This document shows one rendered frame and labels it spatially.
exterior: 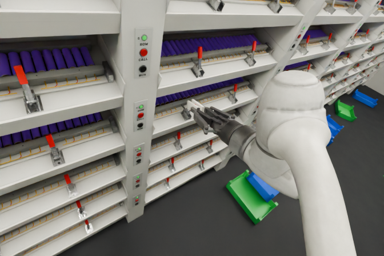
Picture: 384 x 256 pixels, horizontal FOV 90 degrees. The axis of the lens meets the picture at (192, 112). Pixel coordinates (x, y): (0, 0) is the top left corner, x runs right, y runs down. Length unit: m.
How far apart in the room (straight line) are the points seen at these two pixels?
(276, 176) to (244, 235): 1.02
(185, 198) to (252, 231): 0.47
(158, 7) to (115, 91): 0.23
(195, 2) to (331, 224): 0.51
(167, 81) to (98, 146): 0.29
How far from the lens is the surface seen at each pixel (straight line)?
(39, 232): 1.03
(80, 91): 0.53
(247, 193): 1.59
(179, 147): 0.92
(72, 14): 0.41
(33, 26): 0.42
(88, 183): 0.83
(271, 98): 0.37
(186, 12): 0.49
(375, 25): 2.29
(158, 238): 1.33
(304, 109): 0.36
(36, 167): 0.67
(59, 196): 0.84
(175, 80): 0.59
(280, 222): 1.63
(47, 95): 0.53
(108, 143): 0.67
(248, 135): 0.53
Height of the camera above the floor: 1.29
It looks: 41 degrees down
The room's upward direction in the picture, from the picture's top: 16 degrees clockwise
